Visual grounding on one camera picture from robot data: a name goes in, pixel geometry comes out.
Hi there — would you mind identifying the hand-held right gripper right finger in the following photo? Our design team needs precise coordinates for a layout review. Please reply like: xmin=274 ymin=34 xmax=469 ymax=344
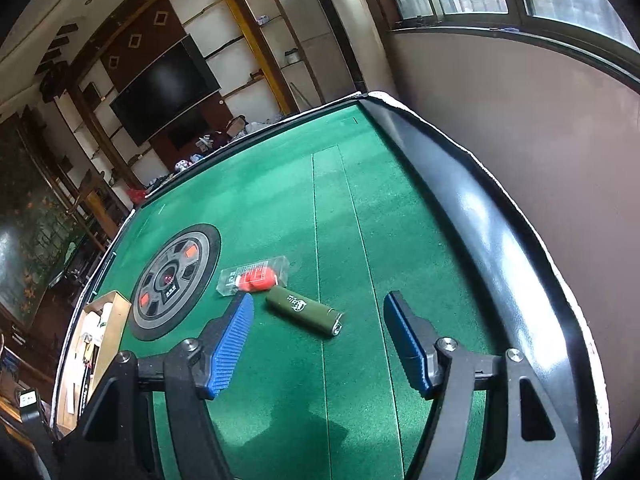
xmin=383 ymin=290 xmax=596 ymax=480

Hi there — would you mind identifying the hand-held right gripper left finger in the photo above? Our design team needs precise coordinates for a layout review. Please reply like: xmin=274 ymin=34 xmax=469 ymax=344
xmin=54 ymin=292 xmax=255 ymax=480

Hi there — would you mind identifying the clear packet red item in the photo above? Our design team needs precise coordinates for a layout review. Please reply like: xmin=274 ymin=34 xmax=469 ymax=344
xmin=217 ymin=255 xmax=292 ymax=297

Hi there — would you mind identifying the olive green lighter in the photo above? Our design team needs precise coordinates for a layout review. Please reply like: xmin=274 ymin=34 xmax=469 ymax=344
xmin=265 ymin=287 xmax=347 ymax=339

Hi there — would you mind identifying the cardboard box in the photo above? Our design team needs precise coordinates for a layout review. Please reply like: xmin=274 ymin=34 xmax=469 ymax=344
xmin=54 ymin=290 xmax=132 ymax=433

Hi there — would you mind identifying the round table centre panel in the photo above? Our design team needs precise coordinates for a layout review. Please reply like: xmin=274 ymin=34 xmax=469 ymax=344
xmin=129 ymin=223 xmax=222 ymax=342

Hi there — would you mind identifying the white bottle green label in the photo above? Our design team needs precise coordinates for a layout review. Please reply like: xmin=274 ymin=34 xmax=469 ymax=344
xmin=96 ymin=304 xmax=114 ymax=343

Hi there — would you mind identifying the black television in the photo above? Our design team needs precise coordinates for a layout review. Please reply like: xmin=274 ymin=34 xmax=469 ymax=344
xmin=110 ymin=35 xmax=222 ymax=147

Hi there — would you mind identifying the tower air conditioner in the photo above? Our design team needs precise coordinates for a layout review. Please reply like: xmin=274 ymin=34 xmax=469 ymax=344
xmin=297 ymin=0 xmax=387 ymax=106

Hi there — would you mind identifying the dark wall painting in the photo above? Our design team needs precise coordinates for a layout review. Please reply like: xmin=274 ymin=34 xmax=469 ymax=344
xmin=0 ymin=120 xmax=101 ymax=321

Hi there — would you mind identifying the wooden wall shelf unit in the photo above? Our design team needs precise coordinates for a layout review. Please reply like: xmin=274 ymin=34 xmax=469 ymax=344
xmin=40 ymin=0 xmax=321 ymax=186

